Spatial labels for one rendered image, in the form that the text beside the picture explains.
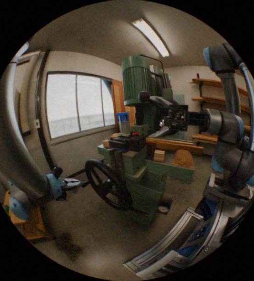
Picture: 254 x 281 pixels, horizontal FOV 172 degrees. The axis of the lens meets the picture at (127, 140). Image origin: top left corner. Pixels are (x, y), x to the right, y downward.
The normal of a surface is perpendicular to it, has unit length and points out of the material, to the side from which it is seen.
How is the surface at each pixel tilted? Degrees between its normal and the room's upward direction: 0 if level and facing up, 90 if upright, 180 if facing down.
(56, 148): 90
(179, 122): 87
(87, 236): 0
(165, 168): 90
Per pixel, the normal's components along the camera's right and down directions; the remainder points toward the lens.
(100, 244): -0.07, -0.95
